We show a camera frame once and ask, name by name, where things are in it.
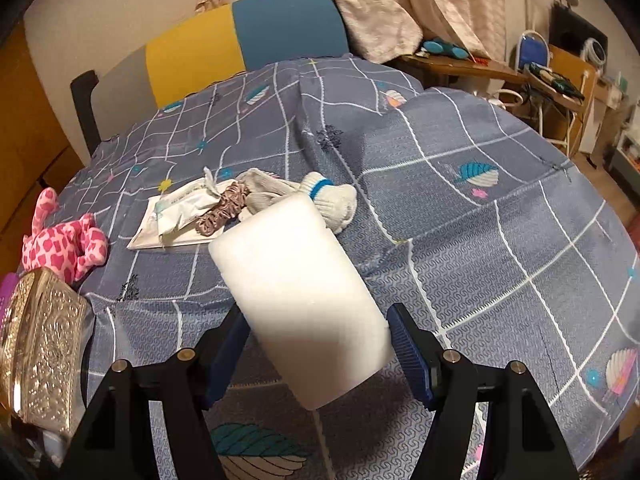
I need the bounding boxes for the wooden cabinet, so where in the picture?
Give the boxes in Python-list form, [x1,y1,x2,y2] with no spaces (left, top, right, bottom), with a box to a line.
[542,45,601,156]

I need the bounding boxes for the cream printed curtain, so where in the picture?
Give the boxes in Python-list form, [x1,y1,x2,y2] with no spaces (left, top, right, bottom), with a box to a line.
[190,0,508,63]

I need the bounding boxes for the blue folding chair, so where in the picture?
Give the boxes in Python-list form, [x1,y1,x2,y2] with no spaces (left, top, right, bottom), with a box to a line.
[515,30,576,156]

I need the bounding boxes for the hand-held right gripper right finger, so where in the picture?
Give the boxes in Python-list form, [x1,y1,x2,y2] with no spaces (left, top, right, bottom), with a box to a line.
[386,302,581,480]

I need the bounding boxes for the brown scrunchie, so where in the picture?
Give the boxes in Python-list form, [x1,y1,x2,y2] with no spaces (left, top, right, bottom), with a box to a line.
[195,182,251,237]

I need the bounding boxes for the blue goggles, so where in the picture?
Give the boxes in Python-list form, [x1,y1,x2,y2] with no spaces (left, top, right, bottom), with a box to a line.
[420,37,471,61]

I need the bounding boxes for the grey checked blanket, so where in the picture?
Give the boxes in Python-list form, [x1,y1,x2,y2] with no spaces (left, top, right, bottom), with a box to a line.
[15,55,640,480]

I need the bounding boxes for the white sock with blue stripe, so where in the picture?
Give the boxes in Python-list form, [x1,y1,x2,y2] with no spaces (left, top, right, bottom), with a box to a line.
[300,171,358,235]

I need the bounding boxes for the wooden desk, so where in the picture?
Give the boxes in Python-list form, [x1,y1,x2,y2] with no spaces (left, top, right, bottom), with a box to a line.
[395,52,526,91]

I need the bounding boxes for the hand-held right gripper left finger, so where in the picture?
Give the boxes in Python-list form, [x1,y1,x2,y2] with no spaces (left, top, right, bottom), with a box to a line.
[60,305,251,480]

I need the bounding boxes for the white face mask packet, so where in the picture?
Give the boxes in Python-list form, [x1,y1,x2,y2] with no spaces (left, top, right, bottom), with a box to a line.
[126,167,241,251]

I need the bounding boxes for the wooden wardrobe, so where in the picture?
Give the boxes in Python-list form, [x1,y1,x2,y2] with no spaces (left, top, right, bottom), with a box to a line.
[0,25,86,271]

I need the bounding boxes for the pink spotted plush toy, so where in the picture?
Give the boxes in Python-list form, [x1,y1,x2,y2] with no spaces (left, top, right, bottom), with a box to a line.
[21,187,110,281]

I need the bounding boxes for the purple cardboard box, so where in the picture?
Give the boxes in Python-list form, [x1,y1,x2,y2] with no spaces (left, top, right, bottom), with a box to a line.
[0,272,21,321]

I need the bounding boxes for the grey yellow blue headboard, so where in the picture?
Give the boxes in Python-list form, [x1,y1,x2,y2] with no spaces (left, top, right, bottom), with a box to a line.
[92,0,351,146]

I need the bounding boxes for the white foam block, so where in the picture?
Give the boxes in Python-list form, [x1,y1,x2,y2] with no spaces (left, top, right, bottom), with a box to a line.
[207,194,396,410]

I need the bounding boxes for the grey sock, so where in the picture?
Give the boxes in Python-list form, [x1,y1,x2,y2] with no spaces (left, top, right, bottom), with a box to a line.
[235,167,301,221]

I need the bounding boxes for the black monitor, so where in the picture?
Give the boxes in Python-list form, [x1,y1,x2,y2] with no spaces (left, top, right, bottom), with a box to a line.
[550,2,608,66]

